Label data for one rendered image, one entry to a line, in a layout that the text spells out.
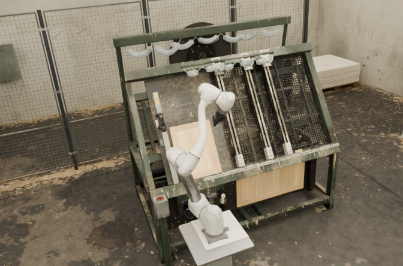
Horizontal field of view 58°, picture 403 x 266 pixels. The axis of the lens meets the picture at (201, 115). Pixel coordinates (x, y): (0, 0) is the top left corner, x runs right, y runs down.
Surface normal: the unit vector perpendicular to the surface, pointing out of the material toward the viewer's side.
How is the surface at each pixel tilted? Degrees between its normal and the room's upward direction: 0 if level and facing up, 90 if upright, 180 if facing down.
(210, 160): 58
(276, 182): 90
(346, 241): 0
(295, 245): 0
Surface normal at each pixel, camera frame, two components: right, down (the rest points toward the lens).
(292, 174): 0.35, 0.36
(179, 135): 0.26, -0.19
